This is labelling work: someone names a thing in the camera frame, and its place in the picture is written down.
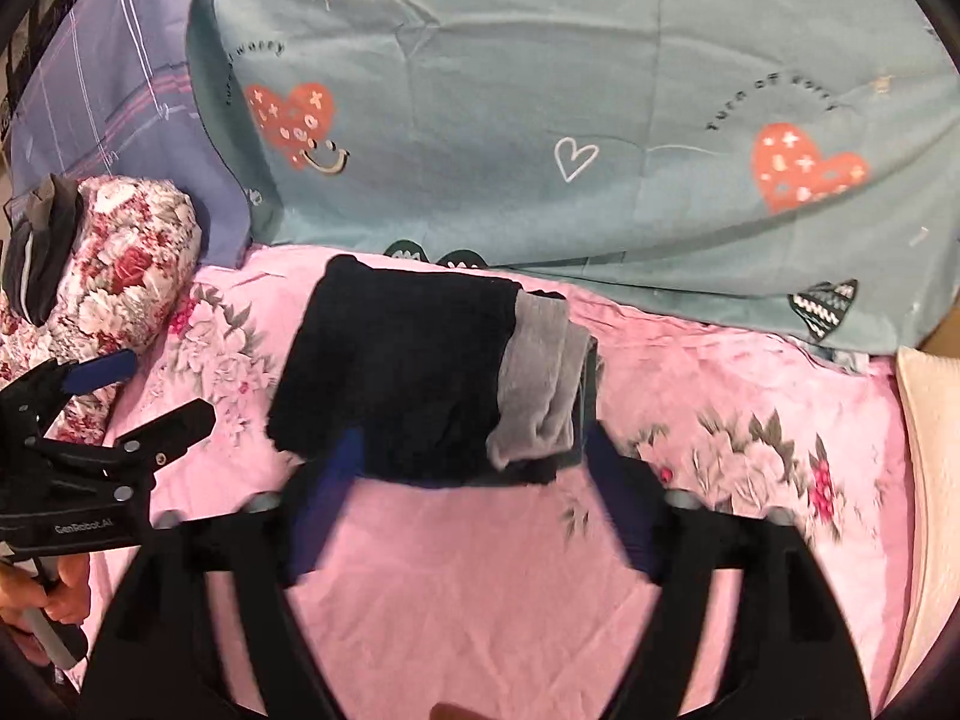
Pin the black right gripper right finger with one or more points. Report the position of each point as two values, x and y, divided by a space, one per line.
744 623

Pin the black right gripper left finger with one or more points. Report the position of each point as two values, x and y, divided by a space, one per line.
156 654

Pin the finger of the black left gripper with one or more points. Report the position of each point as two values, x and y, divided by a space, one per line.
86 377

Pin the dark green folded garment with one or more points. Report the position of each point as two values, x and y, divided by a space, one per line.
584 409

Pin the black pants with grey cuffs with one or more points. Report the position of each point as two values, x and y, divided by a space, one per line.
452 380

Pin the white quilted pillow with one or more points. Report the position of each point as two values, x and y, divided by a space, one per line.
928 387

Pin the pink floral bed sheet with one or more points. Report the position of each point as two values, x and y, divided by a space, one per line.
516 602

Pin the black bag with grey trim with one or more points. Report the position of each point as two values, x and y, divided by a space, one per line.
43 226

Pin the blue plaid pillowcase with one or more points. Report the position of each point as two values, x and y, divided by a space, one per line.
112 96

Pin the teal heart print quilt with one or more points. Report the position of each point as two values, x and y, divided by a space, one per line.
784 165

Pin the person's left hand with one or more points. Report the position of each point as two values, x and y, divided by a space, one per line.
68 602

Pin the red rose floral pillow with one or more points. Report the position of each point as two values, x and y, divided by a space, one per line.
137 248

